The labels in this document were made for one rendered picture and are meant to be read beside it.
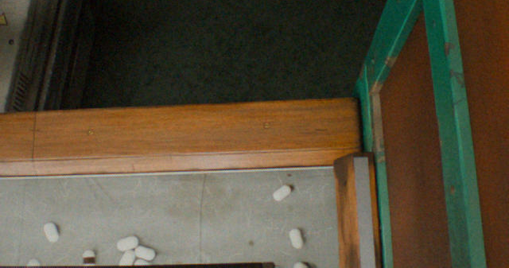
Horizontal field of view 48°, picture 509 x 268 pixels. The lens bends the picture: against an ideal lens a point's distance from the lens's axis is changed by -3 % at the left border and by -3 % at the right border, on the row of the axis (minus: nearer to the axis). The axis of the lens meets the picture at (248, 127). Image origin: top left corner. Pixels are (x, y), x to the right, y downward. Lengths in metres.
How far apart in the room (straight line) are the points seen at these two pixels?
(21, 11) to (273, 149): 0.81
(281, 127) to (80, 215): 0.39
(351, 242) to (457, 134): 0.43
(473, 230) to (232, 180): 0.60
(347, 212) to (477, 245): 0.44
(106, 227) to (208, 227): 0.18
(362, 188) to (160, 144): 0.36
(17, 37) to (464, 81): 1.20
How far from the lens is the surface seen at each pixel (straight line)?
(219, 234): 1.02
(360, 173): 0.92
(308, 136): 1.02
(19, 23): 1.55
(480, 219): 0.52
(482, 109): 0.50
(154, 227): 1.04
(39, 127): 1.11
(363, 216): 0.91
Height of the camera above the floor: 1.75
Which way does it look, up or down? 75 degrees down
